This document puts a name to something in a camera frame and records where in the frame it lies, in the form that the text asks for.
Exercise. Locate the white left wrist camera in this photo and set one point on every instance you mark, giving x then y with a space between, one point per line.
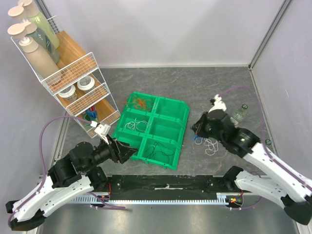
101 130

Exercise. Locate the slotted cable duct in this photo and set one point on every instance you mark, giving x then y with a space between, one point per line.
206 199

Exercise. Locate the green compartment tray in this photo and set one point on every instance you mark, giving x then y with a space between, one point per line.
155 126

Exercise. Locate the glass bottle green cap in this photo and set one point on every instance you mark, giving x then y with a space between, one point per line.
239 115
268 142

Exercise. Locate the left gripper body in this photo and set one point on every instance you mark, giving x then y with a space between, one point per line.
116 155

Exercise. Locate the dark green pump bottle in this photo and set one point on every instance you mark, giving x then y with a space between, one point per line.
29 29

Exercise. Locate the beige pump bottle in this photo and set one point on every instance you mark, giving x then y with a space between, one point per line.
40 60

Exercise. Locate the wooden shelf board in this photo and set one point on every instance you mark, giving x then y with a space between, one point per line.
76 64

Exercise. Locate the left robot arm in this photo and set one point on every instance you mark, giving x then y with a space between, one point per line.
77 173

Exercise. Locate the paper cup with lid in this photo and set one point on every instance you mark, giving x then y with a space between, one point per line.
86 83
69 94

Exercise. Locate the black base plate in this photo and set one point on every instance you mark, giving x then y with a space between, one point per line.
123 183

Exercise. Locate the white wire shelf rack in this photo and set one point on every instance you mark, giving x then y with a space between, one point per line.
90 113

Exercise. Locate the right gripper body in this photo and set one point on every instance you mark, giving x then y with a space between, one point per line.
203 126

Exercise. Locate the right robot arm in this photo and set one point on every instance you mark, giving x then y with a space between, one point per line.
287 188

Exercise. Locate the light green bottle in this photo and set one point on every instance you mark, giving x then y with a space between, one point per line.
26 12

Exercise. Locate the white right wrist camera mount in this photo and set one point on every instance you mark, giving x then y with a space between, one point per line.
217 104

